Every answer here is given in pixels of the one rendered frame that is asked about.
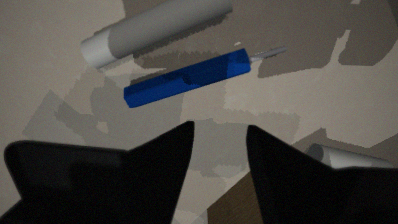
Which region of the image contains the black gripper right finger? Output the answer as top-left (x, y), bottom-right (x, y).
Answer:
top-left (246, 125), bottom-right (398, 224)

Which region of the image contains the blue stylus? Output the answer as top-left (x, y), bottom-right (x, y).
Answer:
top-left (124, 46), bottom-right (287, 108)

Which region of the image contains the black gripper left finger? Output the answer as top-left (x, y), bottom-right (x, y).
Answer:
top-left (4, 121), bottom-right (195, 224)

